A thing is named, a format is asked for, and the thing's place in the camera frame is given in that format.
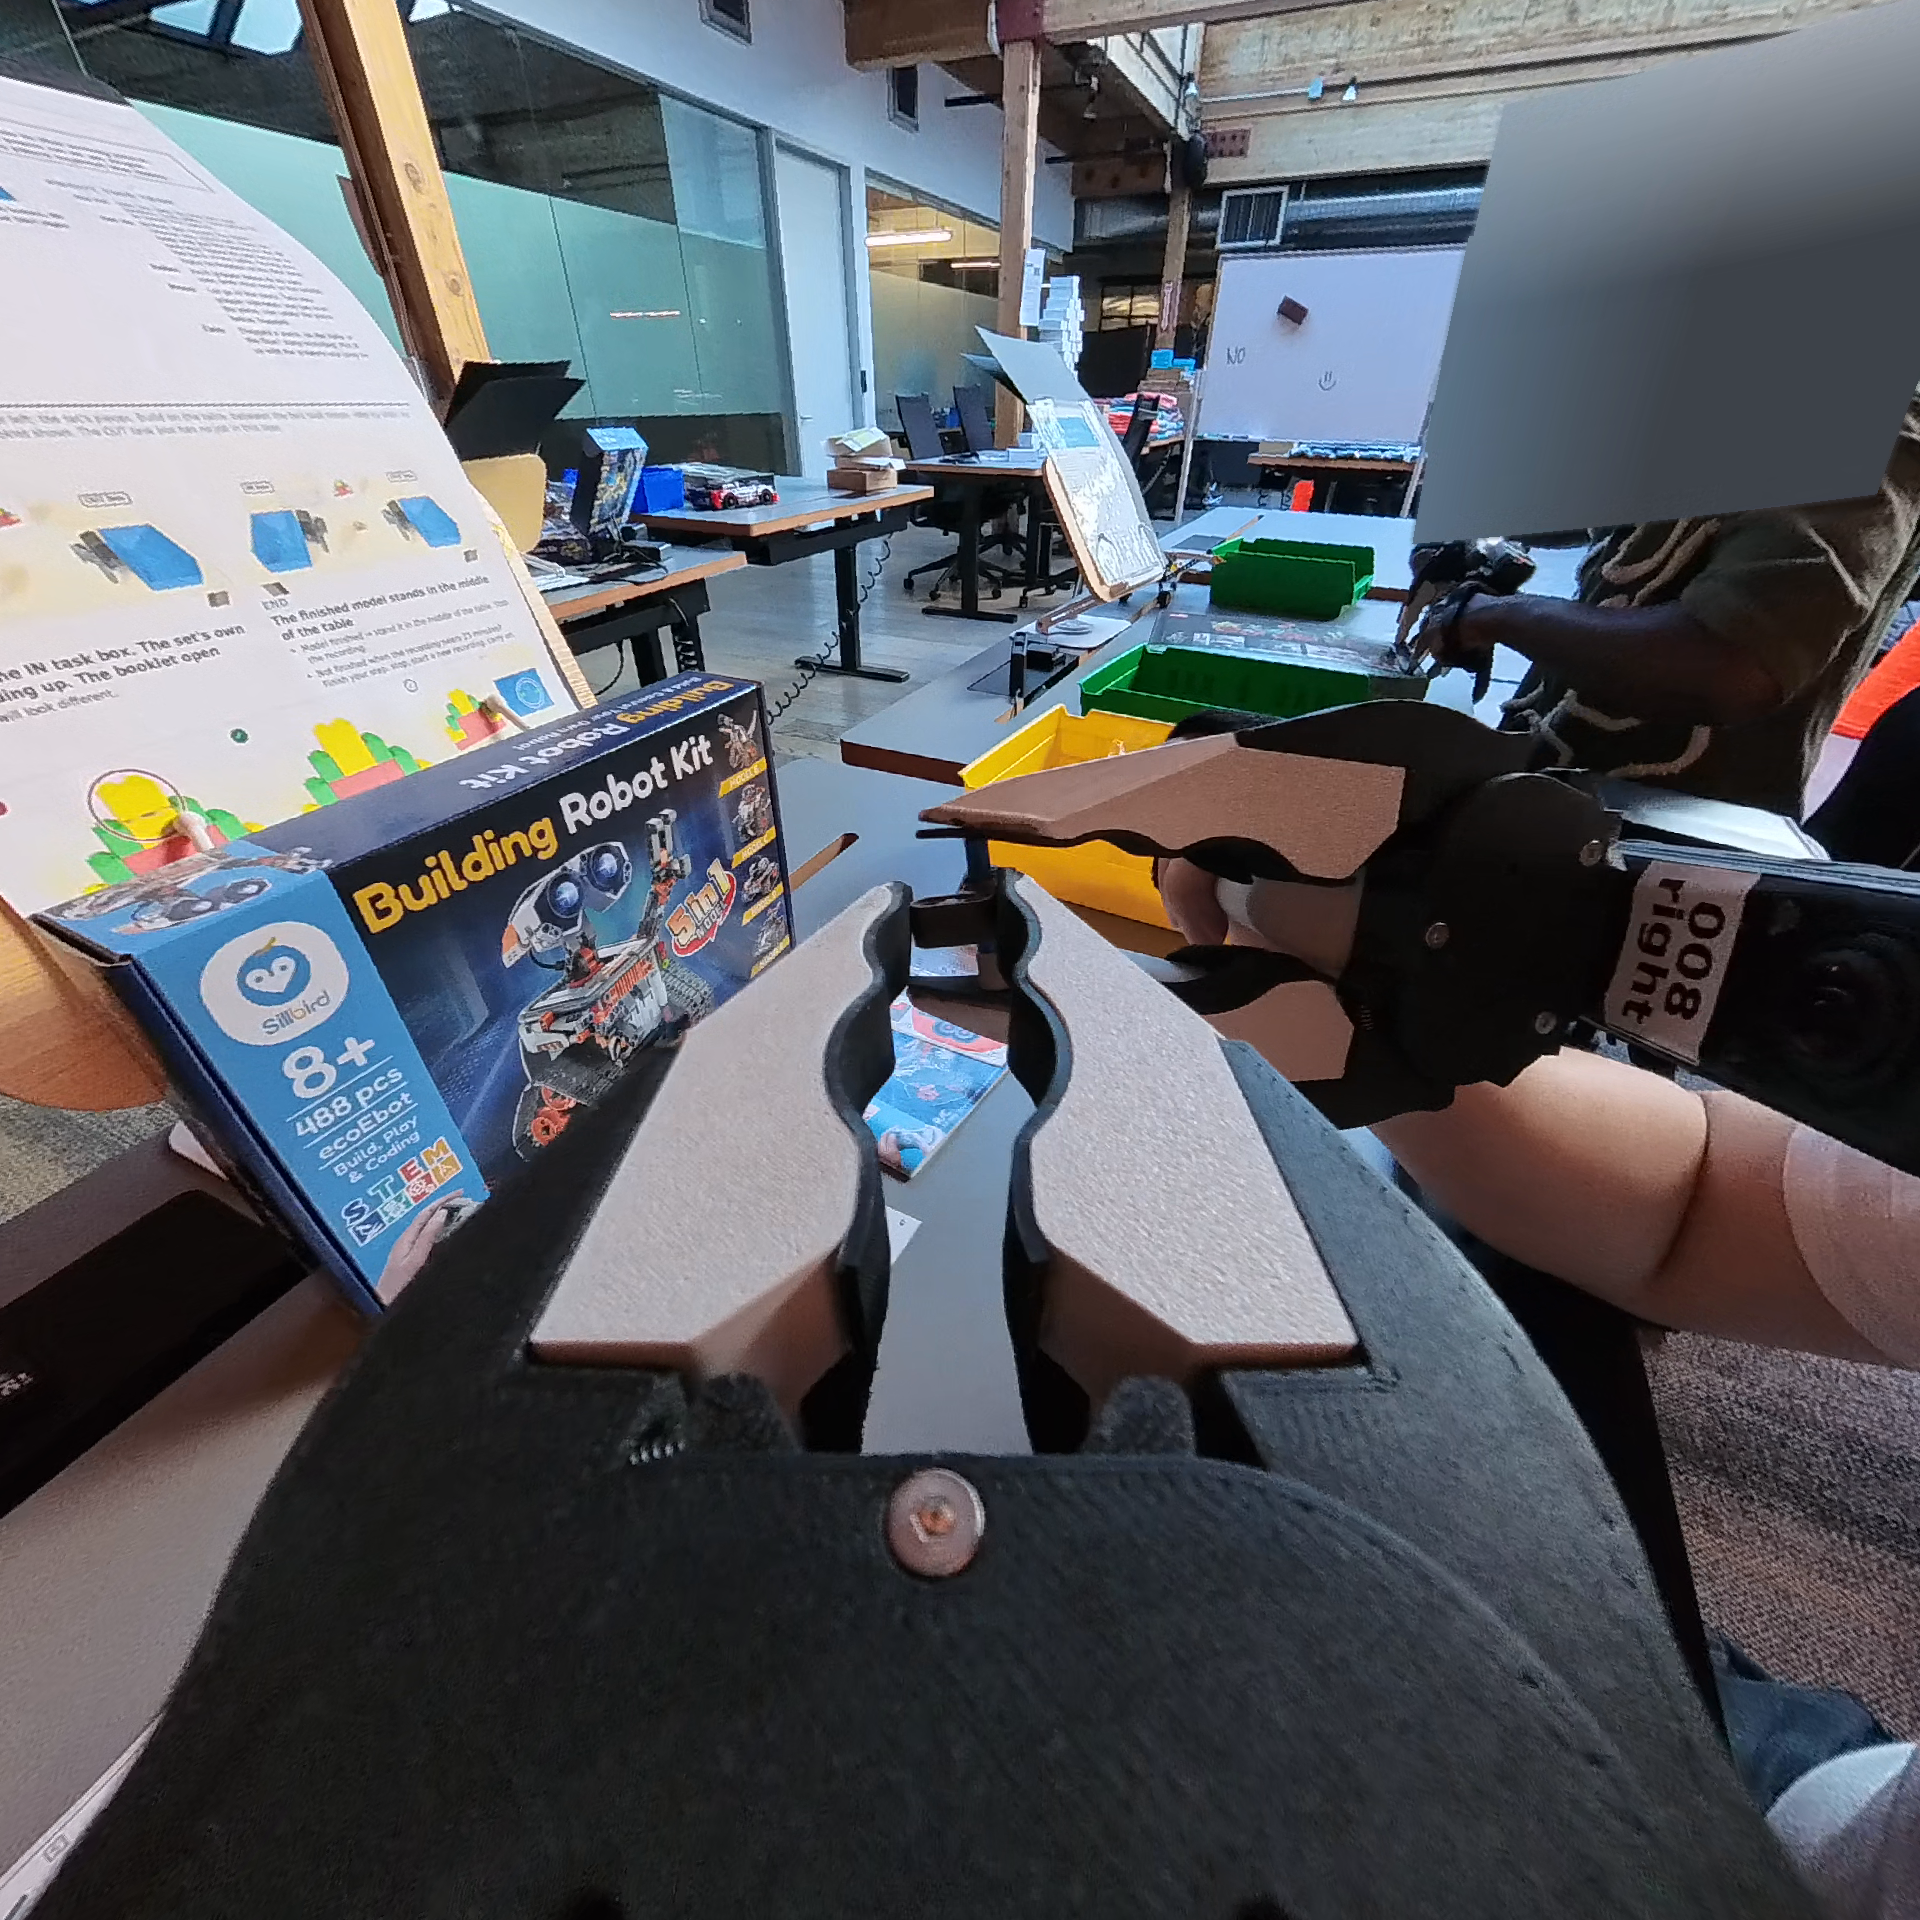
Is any black flat device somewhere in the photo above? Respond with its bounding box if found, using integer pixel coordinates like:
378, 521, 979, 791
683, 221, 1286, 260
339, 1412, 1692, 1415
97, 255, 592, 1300
0, 1160, 308, 1518

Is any green plastic bin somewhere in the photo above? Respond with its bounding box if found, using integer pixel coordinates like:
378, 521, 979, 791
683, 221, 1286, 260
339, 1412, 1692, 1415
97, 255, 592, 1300
1211, 536, 1377, 619
1078, 643, 1434, 724

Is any person's white shirt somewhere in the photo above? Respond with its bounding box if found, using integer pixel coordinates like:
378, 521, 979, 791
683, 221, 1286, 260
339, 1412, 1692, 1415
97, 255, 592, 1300
1770, 1118, 1920, 1920

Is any grey holed building beam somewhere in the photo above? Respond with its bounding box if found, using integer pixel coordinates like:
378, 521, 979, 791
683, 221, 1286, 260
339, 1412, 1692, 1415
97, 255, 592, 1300
902, 884, 1020, 995

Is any blue cover manual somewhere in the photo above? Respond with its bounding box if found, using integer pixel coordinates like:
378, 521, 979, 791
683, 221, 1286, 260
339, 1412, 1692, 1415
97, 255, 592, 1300
862, 989, 1010, 1181

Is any person's right hand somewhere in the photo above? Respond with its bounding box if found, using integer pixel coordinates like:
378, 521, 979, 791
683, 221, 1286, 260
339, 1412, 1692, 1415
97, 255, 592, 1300
1158, 862, 1354, 1085

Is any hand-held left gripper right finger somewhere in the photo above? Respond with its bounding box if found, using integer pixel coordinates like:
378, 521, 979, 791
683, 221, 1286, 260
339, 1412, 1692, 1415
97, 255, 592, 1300
1000, 876, 1363, 1454

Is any wooden easel with sheet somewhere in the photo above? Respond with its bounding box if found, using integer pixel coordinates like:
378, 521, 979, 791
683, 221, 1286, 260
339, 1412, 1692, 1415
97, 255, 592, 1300
977, 323, 1173, 601

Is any wooden post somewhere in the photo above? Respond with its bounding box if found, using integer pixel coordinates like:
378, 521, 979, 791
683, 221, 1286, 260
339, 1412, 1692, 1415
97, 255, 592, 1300
300, 0, 496, 399

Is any yellow plastic bin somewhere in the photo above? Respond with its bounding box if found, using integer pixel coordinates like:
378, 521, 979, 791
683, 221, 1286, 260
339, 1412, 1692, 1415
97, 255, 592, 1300
958, 703, 1256, 933

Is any grey office desk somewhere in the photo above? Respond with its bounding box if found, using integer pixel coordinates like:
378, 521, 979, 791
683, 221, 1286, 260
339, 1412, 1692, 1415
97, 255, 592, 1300
838, 510, 1442, 788

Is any blue robot kit box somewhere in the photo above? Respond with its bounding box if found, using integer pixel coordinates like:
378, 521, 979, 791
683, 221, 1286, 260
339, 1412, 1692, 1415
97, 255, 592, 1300
29, 675, 797, 1319

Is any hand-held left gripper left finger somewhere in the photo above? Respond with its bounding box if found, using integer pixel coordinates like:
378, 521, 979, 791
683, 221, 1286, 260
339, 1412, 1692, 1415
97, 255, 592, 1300
529, 883, 916, 1449

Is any whiteboard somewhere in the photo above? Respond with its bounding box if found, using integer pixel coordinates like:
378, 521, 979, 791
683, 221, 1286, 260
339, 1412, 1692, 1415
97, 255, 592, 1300
1201, 246, 1469, 443

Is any printed task instruction sheet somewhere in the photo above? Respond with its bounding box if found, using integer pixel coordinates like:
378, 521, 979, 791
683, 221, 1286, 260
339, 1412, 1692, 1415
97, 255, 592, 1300
0, 75, 589, 921

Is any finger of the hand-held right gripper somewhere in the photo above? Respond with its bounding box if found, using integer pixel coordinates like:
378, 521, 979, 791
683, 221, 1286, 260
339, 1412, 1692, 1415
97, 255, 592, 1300
920, 729, 1409, 884

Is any small blue toy box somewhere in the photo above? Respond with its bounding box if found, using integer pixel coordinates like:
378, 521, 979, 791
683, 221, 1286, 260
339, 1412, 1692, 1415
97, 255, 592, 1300
577, 427, 650, 542

